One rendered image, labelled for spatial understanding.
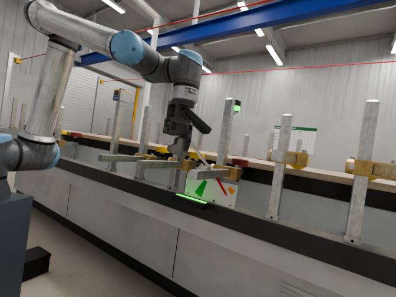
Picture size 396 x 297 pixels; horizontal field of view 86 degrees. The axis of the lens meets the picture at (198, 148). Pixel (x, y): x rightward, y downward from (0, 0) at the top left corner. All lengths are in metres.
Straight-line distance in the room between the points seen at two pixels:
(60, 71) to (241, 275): 1.32
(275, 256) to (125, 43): 0.89
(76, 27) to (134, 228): 1.25
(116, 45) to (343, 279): 1.02
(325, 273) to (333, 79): 7.86
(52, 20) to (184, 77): 0.52
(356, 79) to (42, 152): 8.27
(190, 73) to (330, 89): 7.84
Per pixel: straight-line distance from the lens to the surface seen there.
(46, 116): 1.22
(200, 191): 0.99
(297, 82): 8.68
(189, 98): 0.71
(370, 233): 1.11
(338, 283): 0.95
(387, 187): 1.05
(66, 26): 0.94
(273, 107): 8.62
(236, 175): 0.91
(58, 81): 1.21
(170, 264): 1.50
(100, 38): 0.79
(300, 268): 0.95
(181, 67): 0.74
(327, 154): 8.06
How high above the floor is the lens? 0.94
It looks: 1 degrees down
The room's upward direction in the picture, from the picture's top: 8 degrees clockwise
